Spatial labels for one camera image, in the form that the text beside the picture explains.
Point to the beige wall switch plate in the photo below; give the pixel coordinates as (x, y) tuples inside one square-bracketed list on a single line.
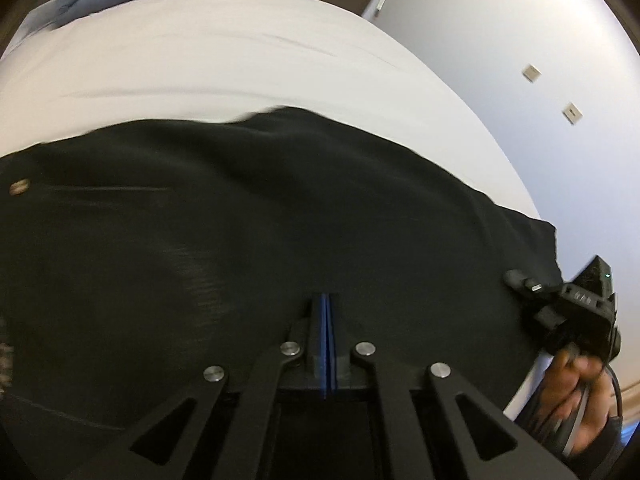
[(531, 72), (571, 112)]

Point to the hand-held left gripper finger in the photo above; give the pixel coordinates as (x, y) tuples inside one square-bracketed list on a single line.
[(332, 330), (320, 330)]

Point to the white bed sheet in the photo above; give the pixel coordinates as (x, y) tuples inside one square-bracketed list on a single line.
[(240, 55)]

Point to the person's right hand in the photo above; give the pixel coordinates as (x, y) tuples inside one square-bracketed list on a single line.
[(575, 400)]

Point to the black pants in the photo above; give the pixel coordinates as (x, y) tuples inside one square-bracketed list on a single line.
[(210, 240)]

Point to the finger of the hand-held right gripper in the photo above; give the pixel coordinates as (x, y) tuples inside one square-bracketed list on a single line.
[(525, 282)]

